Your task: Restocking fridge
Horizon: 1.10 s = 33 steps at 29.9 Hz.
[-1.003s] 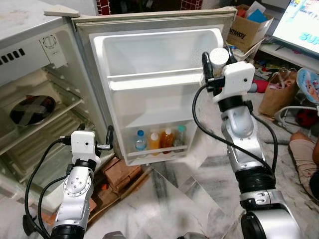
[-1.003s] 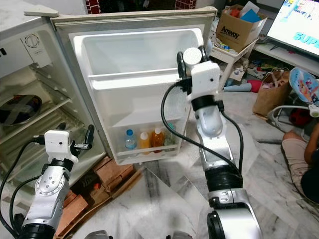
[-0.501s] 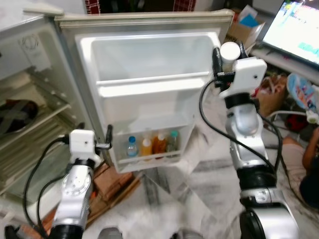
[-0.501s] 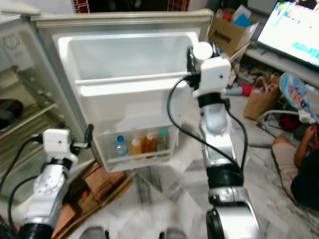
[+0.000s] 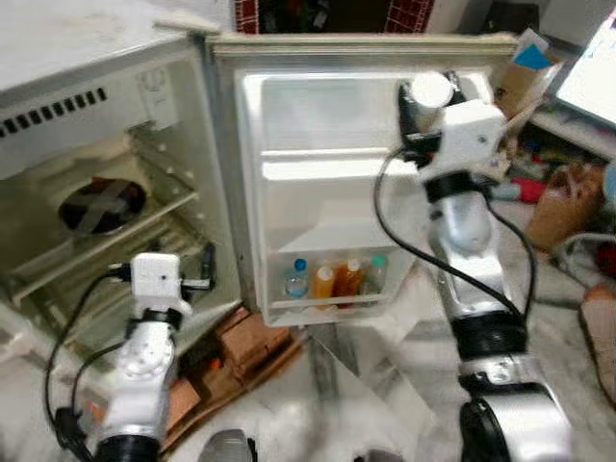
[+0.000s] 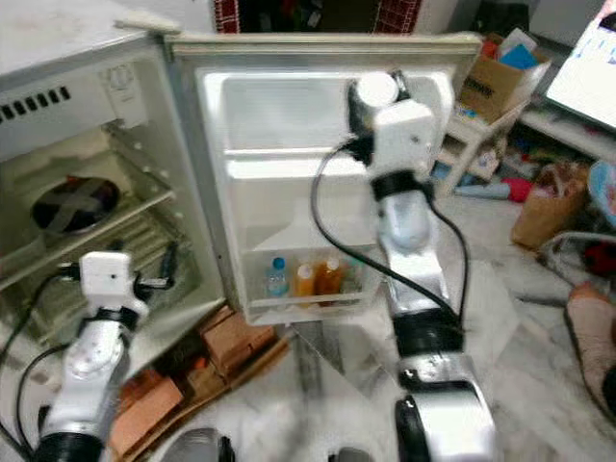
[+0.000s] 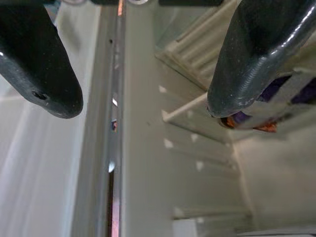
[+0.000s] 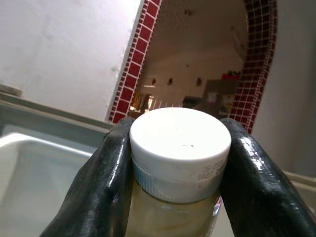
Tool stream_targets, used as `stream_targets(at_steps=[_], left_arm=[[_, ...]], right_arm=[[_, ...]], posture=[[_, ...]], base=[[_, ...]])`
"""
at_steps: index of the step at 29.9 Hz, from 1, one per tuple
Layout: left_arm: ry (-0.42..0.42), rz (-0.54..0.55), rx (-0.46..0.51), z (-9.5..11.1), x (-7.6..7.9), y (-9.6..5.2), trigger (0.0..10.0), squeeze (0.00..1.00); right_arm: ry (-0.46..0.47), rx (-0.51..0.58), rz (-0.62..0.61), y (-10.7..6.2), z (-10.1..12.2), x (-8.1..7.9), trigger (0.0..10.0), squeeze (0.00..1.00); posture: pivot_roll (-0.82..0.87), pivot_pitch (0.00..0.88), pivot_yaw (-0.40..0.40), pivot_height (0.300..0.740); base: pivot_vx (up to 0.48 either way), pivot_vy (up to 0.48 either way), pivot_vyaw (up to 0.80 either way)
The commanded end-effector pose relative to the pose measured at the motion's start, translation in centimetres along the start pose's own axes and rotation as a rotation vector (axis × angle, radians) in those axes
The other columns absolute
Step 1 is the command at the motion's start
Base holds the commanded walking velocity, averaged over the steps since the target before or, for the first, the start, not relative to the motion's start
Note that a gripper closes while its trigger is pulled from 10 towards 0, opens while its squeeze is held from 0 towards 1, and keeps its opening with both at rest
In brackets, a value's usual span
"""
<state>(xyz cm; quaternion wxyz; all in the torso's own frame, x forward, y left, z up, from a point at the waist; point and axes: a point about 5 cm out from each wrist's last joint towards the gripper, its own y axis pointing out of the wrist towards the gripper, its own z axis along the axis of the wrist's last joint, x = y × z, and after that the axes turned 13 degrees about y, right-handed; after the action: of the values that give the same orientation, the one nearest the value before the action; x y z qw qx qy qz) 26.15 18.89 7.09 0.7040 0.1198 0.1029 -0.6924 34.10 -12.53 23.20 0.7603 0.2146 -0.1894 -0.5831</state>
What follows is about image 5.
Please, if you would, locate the white-capped bottle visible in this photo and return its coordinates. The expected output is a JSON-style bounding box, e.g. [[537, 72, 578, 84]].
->
[[409, 72, 456, 110]]

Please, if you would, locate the white fridge door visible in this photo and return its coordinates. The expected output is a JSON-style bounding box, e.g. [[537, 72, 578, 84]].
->
[[207, 32, 521, 328]]

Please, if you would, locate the white mini fridge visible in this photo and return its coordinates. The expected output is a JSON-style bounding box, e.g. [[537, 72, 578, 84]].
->
[[0, 0, 242, 347]]

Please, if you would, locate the brown cardboard box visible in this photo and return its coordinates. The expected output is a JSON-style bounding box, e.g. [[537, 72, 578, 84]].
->
[[496, 29, 564, 118]]

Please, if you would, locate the red clay brick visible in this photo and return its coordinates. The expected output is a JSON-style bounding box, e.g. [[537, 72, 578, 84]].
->
[[164, 377, 203, 434], [217, 308, 295, 372]]

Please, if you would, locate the blue-capped water bottle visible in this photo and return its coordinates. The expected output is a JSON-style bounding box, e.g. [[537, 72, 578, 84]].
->
[[286, 257, 310, 299]]

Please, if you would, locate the pink and blue roll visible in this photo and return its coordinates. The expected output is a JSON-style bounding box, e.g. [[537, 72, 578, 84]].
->
[[491, 176, 548, 205]]

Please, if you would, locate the orange juice bottle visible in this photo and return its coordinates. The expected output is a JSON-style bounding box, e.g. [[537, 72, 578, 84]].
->
[[311, 265, 336, 299]]

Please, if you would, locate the wooden board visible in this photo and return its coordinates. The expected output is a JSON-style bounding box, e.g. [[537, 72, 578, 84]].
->
[[159, 337, 309, 453]]

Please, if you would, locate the black disc with grey cross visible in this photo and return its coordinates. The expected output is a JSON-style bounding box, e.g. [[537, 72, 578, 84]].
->
[[58, 176, 147, 237]]

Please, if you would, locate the bright monitor screen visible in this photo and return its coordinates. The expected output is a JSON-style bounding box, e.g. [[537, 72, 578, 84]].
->
[[556, 10, 616, 126]]

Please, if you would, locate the green-capped clear bottle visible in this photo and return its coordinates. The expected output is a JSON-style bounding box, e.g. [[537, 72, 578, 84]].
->
[[364, 253, 389, 295]]

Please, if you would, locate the amber drink bottle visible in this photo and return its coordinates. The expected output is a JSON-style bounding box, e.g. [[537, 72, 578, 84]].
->
[[335, 258, 365, 297]]

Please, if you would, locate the grey robot left leg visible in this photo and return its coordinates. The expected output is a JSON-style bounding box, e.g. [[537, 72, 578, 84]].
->
[[197, 428, 257, 462]]

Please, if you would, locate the person's bare leg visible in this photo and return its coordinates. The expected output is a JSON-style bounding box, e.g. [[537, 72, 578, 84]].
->
[[580, 284, 616, 405]]

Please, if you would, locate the beige plastic strip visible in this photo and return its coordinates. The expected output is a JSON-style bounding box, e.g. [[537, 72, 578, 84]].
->
[[154, 12, 222, 36]]

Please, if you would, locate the white wire fridge shelf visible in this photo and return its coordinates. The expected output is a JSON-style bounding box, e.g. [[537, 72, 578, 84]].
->
[[10, 214, 209, 323]]

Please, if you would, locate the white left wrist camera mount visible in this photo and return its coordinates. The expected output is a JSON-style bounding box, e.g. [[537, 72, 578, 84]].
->
[[130, 252, 184, 314]]

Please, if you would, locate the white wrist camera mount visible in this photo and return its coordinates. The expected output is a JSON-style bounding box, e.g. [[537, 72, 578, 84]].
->
[[438, 99, 511, 184], [130, 252, 184, 314]]

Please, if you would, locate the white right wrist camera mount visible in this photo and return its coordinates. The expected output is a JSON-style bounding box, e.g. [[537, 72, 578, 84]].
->
[[438, 99, 511, 184]]

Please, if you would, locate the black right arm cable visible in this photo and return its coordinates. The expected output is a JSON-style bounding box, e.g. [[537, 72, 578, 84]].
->
[[372, 144, 536, 324]]

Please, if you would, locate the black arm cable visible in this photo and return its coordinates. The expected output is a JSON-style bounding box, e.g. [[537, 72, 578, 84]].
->
[[372, 144, 536, 324], [42, 271, 132, 458]]

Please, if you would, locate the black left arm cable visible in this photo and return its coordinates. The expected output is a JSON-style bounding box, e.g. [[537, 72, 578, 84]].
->
[[42, 271, 132, 458]]

